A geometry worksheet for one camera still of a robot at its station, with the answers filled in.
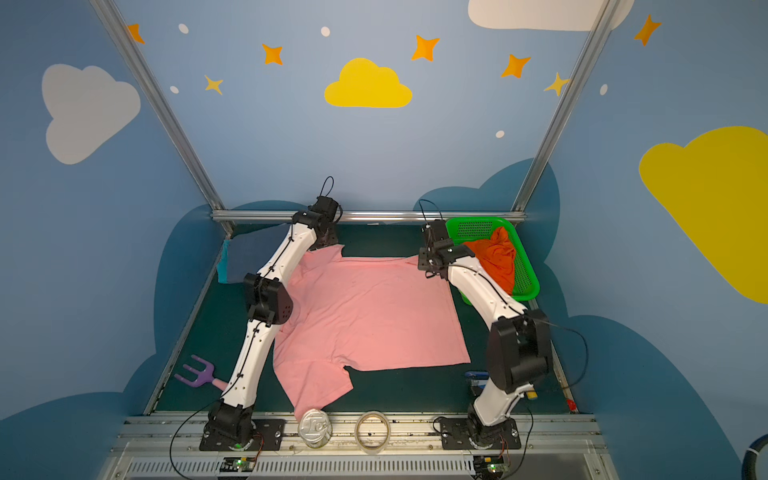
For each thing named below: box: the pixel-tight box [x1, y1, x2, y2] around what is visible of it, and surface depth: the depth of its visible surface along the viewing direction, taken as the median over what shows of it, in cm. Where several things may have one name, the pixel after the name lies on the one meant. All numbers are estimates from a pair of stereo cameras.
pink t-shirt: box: [272, 244, 471, 415], surface depth 96 cm
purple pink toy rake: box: [174, 354, 228, 391], surface depth 85 cm
